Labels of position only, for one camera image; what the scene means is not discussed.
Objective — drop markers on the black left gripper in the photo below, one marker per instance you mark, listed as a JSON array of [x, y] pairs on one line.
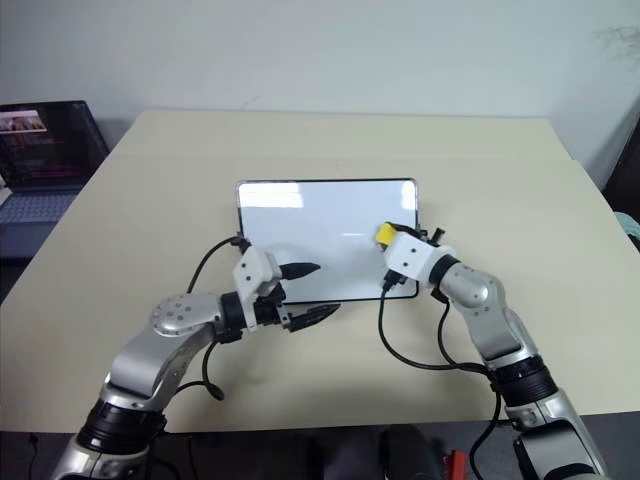
[[270, 312]]

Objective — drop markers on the open blue laptop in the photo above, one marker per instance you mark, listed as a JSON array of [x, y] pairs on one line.
[[45, 150]]

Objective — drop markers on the small red object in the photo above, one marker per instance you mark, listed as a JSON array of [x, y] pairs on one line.
[[457, 465]]

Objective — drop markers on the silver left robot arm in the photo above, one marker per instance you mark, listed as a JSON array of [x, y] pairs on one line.
[[175, 315]]

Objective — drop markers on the yellow whiteboard eraser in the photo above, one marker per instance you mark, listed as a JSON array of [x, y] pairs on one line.
[[386, 234]]

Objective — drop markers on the teal cloth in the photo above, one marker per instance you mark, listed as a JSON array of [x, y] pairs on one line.
[[629, 230]]

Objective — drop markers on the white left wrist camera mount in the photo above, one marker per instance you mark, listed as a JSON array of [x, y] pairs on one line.
[[255, 270]]

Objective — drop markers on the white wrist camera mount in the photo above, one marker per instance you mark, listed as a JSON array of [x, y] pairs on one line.
[[255, 270], [412, 257]]

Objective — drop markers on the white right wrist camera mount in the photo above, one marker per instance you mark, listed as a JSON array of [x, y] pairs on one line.
[[412, 257]]

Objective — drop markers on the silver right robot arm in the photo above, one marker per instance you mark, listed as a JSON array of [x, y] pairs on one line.
[[470, 290]]

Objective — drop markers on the dark chair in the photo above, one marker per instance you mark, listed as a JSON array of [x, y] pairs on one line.
[[627, 165]]

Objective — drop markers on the black-framed tabletop whiteboard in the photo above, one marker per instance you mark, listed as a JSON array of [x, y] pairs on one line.
[[325, 215]]

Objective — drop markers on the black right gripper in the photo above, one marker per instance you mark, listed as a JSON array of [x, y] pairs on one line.
[[393, 281]]

